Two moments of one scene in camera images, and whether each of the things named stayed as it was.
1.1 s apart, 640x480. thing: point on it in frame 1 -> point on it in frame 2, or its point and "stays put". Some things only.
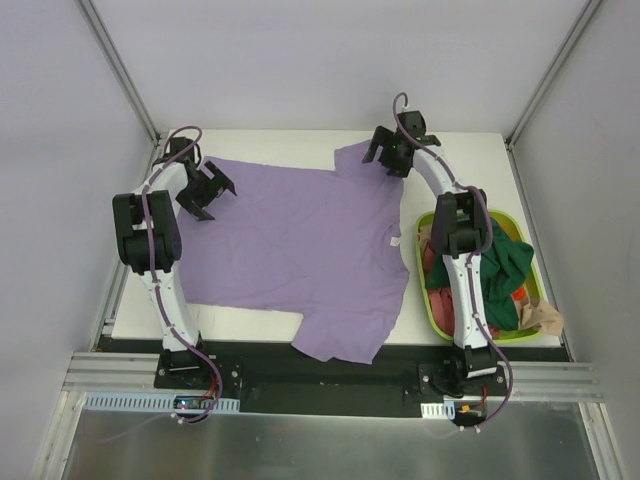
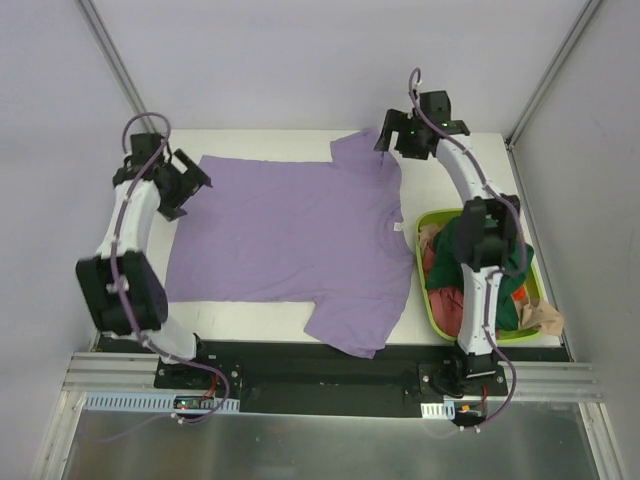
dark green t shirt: [502, 266] stays put
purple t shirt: [322, 245] stays put
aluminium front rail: [138, 371] stays put
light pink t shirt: [424, 235] stays put
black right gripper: [385, 150] -> [393, 129]
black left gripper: [201, 189] -> [185, 185]
